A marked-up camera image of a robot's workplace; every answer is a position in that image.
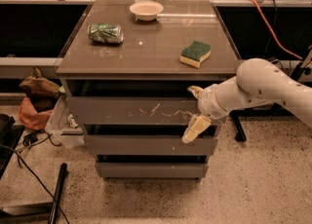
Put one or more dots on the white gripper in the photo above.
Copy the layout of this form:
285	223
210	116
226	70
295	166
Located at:
209	102

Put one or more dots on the grey top drawer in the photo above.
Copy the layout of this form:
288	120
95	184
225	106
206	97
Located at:
88	110

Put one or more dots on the grey drawer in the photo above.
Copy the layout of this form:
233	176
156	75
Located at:
148	145
88	110
148	170

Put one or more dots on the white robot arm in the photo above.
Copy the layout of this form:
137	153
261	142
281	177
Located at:
257	82

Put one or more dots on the grey drawer cabinet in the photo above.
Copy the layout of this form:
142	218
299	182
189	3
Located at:
146	64

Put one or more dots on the grey middle drawer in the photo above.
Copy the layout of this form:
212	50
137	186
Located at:
148	145

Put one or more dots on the grey bottom drawer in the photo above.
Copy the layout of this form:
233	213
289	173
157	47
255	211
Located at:
148	170

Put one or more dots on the green yellow sponge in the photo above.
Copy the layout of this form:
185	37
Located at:
195	54

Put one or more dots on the black stand leg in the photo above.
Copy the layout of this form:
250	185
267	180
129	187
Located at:
273	110

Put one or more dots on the white bowl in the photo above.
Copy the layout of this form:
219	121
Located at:
146	10

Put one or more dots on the crushed green soda can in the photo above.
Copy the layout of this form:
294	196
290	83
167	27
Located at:
106	33

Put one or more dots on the black metal table leg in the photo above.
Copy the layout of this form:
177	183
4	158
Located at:
55	210

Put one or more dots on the orange cloth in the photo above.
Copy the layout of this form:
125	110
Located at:
35	116

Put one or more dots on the black plug on floor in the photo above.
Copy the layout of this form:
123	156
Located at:
29	139

